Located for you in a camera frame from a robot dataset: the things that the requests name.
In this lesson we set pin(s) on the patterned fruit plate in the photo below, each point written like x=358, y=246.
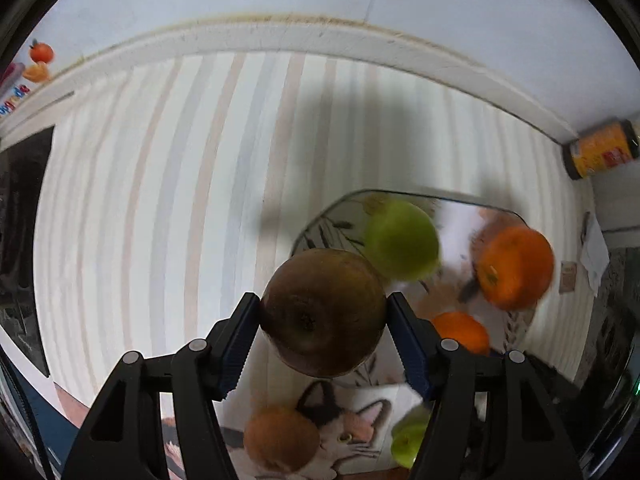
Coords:
x=325, y=230

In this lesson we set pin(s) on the green apple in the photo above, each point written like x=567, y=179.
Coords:
x=402, y=240
x=407, y=442

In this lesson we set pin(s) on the white paper towel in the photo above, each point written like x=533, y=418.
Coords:
x=595, y=255

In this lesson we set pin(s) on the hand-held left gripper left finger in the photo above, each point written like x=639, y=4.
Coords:
x=235, y=347

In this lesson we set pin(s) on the brown label sticker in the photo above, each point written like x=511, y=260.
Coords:
x=567, y=277

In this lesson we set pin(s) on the dark sauce bottle yellow label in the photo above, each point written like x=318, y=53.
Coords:
x=602, y=150

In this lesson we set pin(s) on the red-brown apple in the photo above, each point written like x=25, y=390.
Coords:
x=322, y=312

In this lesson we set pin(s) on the colourful wall sticker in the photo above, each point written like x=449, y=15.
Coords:
x=37, y=62

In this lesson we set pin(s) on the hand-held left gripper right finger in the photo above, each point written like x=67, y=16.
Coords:
x=409, y=347

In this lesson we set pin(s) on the glass door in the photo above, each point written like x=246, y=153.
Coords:
x=617, y=280

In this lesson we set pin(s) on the small orange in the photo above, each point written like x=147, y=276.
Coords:
x=462, y=332

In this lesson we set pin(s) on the cat sticker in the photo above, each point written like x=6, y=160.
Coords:
x=350, y=425

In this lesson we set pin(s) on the large orange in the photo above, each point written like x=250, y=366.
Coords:
x=515, y=267

